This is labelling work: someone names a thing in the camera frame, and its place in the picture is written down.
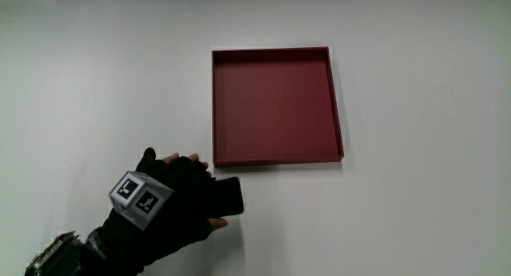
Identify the person's left hand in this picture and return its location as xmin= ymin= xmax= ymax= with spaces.
xmin=85 ymin=147 xmax=230 ymax=276

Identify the dark red square tray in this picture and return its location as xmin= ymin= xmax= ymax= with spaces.
xmin=211 ymin=46 xmax=345 ymax=168

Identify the black eraser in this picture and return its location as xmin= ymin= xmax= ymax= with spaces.
xmin=207 ymin=176 xmax=245 ymax=219

